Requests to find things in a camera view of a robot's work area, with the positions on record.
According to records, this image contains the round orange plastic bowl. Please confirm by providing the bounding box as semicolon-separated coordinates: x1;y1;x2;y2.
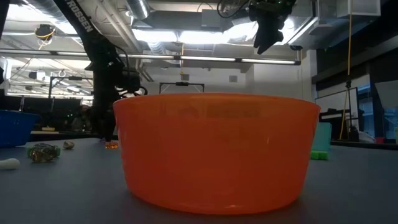
113;92;322;215

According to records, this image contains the teal green block right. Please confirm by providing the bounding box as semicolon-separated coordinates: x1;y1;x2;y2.
312;121;333;152

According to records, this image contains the person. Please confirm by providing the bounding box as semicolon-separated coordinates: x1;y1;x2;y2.
75;105;94;133

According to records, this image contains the rectangular metal ceiling duct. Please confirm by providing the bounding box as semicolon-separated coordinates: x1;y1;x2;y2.
141;0;237;34

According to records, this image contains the ceiling cord reel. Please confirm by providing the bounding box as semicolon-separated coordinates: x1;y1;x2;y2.
34;24;57;42

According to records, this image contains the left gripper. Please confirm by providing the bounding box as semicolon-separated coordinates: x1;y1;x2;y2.
92;77;118;143

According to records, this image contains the black rectangular frame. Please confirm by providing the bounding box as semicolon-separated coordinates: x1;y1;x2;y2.
159;82;205;95

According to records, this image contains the silver round air duct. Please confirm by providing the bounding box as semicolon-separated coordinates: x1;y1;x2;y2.
125;0;150;21

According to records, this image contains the blue plastic basket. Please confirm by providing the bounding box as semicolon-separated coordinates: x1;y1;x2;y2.
0;110;40;149

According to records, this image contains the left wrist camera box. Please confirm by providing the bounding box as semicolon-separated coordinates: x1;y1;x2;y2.
123;68;141;93

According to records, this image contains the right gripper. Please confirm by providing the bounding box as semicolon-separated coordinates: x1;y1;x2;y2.
248;0;296;54

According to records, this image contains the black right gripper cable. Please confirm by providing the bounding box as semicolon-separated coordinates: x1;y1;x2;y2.
216;0;251;19

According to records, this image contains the small white plastic bone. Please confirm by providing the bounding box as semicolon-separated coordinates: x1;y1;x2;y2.
0;157;21;170

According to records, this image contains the yellow hanging cord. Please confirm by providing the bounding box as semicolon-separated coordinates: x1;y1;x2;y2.
338;14;354;141

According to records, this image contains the black framed white panel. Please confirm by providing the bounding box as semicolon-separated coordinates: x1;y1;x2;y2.
314;86;360;139

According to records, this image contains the black tripod stand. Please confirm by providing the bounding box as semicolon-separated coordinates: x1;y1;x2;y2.
343;79;360;141

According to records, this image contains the long ceiling light rail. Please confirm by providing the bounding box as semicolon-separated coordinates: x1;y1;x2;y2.
0;48;302;66

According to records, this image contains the tall black rig frame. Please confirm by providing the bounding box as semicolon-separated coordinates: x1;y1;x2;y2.
48;76;95;131

